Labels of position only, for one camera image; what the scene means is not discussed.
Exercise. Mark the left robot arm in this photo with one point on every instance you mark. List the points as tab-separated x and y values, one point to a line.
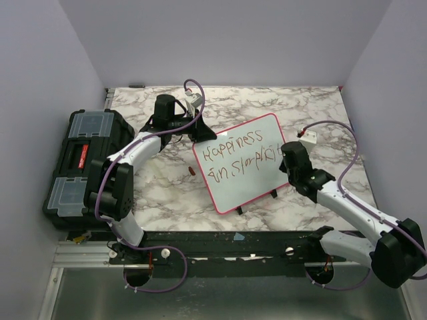
109	189

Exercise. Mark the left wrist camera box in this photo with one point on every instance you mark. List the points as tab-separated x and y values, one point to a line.
192	101

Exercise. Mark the black whiteboard clip right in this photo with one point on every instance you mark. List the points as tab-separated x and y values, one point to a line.
274	193

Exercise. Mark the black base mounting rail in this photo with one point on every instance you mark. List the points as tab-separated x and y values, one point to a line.
170	254

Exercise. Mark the black whiteboard clip left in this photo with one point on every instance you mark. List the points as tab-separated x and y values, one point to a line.
239	210

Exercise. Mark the black plastic toolbox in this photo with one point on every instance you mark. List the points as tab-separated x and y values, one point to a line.
90	135

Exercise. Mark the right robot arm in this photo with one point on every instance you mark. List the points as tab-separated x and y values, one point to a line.
392	249

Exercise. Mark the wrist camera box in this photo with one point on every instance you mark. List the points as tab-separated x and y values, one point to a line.
309	140
192	101

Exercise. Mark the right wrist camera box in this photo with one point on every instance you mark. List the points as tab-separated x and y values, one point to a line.
309	140

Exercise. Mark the pink framed whiteboard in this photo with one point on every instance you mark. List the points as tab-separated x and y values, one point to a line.
243	163

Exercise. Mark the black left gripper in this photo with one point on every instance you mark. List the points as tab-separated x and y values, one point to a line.
200	132

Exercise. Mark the black whiteboard clip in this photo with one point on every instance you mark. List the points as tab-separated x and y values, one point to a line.
274	193
239	210

